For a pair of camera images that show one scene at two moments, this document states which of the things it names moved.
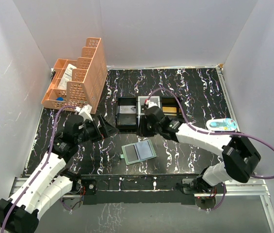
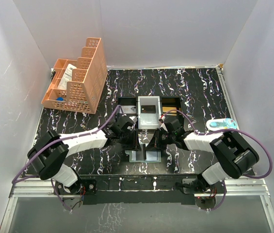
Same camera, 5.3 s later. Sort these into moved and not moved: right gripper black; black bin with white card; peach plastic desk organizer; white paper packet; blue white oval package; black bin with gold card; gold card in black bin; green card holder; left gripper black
Moved: right gripper black; green card holder; left gripper black
Not moved: black bin with white card; peach plastic desk organizer; white paper packet; blue white oval package; gold card in black bin; black bin with gold card
